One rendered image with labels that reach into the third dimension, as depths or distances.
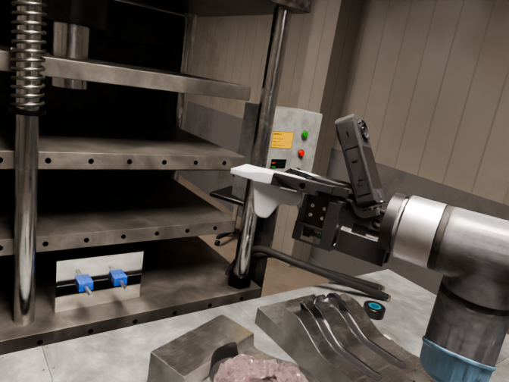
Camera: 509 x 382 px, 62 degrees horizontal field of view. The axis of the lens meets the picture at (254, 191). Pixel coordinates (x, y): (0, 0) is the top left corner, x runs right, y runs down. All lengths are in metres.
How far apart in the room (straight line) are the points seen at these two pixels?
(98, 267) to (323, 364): 0.75
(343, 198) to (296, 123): 1.25
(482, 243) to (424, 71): 2.75
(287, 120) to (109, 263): 0.86
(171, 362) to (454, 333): 0.72
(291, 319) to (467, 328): 0.85
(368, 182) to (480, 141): 2.41
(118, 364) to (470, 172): 2.33
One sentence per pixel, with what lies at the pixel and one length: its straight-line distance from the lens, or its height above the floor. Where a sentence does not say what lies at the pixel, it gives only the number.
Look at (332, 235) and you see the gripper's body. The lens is 0.51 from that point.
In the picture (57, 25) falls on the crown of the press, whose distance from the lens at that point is 1.55.
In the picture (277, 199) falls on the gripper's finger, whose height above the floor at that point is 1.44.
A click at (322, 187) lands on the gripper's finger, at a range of 0.50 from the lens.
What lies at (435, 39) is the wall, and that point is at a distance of 3.20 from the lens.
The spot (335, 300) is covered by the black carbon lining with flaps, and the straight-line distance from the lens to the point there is 1.38.
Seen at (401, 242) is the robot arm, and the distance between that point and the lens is 0.49.
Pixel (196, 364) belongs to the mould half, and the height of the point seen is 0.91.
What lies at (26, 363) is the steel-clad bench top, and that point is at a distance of 1.28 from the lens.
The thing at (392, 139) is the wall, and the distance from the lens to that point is 3.27.
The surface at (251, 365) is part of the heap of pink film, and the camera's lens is 1.12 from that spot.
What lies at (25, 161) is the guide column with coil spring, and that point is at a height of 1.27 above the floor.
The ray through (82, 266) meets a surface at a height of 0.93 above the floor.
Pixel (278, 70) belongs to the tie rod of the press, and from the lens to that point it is 1.49.
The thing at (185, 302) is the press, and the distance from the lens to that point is 1.54.
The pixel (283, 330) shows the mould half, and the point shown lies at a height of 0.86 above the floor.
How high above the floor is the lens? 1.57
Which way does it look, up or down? 15 degrees down
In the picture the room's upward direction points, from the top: 9 degrees clockwise
